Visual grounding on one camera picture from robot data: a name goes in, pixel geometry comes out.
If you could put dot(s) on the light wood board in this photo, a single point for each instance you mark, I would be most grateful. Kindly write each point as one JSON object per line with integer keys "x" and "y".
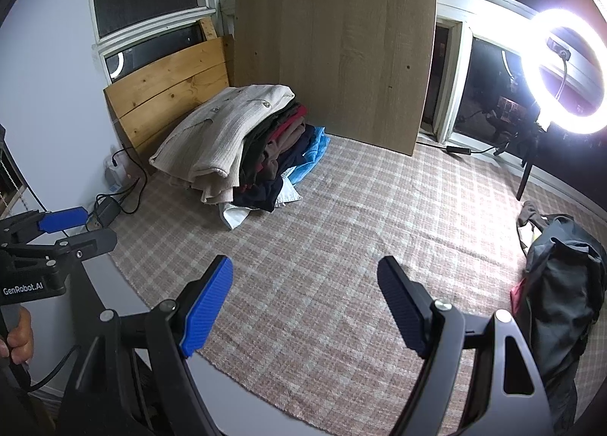
{"x": 332, "y": 66}

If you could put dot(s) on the stack of folded clothes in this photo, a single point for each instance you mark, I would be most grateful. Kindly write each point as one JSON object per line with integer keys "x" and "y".
{"x": 280, "y": 156}

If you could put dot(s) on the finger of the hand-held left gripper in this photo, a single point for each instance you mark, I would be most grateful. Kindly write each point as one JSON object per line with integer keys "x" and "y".
{"x": 90, "y": 241}
{"x": 61, "y": 220}

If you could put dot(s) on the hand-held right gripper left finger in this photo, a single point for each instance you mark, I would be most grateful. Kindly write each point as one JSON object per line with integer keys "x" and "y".
{"x": 208, "y": 310}

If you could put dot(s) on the black power adapter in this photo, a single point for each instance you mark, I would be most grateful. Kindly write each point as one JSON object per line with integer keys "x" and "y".
{"x": 108, "y": 209}

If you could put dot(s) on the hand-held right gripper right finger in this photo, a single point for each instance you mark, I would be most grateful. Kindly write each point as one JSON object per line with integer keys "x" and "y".
{"x": 402, "y": 308}

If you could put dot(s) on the black tripod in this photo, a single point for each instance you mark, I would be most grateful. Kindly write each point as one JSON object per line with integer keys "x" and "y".
{"x": 529, "y": 165}

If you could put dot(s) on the plaid blanket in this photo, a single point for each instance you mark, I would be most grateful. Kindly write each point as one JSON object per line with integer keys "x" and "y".
{"x": 322, "y": 237}

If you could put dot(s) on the red garment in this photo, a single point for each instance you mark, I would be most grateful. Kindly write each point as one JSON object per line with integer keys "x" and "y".
{"x": 519, "y": 296}

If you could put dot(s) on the person's left hand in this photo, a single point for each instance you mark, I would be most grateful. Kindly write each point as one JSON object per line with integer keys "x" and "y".
{"x": 20, "y": 341}

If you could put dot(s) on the cream knit sweater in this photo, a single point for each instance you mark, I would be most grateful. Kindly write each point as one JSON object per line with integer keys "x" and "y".
{"x": 218, "y": 142}

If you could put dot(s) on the black gooseneck phone holder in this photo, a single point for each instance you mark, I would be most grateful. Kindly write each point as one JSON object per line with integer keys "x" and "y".
{"x": 560, "y": 49}

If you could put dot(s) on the olive and white garment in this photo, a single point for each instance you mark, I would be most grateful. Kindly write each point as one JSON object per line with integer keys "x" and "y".
{"x": 527, "y": 218}

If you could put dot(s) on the pine plank panel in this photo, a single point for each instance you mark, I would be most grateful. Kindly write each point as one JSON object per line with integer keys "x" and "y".
{"x": 161, "y": 94}

